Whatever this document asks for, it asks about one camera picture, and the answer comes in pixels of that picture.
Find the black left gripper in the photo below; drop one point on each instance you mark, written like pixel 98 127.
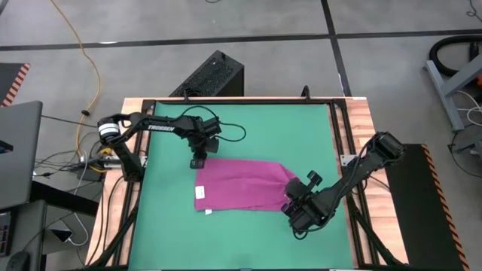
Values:
pixel 203 133

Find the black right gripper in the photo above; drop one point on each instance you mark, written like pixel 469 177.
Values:
pixel 309 209

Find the magenta cloth towel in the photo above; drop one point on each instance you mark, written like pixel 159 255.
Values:
pixel 241 184

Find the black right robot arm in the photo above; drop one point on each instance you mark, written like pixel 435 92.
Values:
pixel 350 177

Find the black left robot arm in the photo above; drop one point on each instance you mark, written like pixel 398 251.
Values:
pixel 162 126

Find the green table mat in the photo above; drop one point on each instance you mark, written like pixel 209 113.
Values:
pixel 244 233

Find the black computer tower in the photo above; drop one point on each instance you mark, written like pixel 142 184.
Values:
pixel 214 75

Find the large black orange-striped floor mat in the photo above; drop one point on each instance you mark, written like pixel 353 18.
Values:
pixel 414 207

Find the smartphone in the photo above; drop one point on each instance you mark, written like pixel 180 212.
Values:
pixel 62 235

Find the grey laptop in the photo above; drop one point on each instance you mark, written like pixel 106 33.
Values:
pixel 19 150

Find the grey side desk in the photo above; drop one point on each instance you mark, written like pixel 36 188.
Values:
pixel 30 226

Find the grey metal stand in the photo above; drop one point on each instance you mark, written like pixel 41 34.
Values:
pixel 444 90

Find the small black orange-striped floor mat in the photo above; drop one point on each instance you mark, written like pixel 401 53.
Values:
pixel 9 81

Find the black computer mouse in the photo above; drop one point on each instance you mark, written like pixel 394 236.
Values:
pixel 18 261

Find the device with blue keys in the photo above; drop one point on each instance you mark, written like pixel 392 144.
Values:
pixel 4 237

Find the black frame clamp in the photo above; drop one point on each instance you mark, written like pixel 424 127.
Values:
pixel 305 92
pixel 185 95

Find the black metal table frame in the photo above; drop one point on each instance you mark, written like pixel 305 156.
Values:
pixel 244 101

